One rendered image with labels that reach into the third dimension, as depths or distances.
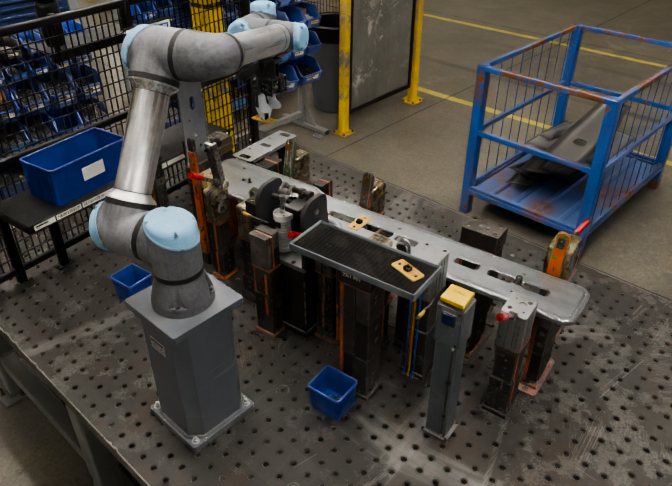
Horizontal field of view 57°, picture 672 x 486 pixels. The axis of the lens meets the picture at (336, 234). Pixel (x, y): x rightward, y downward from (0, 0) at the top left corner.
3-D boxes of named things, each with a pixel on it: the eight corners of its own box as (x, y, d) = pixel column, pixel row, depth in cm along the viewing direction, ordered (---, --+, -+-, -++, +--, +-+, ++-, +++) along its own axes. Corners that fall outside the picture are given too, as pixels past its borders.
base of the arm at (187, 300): (176, 328, 143) (169, 294, 138) (139, 299, 152) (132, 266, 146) (227, 297, 152) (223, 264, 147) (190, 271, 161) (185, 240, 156)
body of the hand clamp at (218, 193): (238, 271, 228) (228, 186, 208) (224, 280, 223) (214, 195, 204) (226, 265, 231) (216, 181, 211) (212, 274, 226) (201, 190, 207)
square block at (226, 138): (240, 213, 261) (232, 134, 241) (227, 222, 256) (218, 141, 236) (226, 208, 265) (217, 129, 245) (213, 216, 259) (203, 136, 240)
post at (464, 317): (458, 424, 170) (478, 298, 146) (445, 443, 165) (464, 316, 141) (433, 411, 174) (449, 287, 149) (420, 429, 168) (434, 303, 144)
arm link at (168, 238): (184, 286, 140) (176, 236, 133) (135, 272, 144) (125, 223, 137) (213, 257, 149) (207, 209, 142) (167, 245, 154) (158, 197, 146)
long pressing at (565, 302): (596, 287, 174) (597, 282, 173) (569, 332, 158) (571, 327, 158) (231, 158, 240) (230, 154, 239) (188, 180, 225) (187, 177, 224)
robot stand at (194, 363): (195, 454, 162) (173, 339, 140) (150, 411, 174) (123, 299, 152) (255, 408, 175) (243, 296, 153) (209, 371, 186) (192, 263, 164)
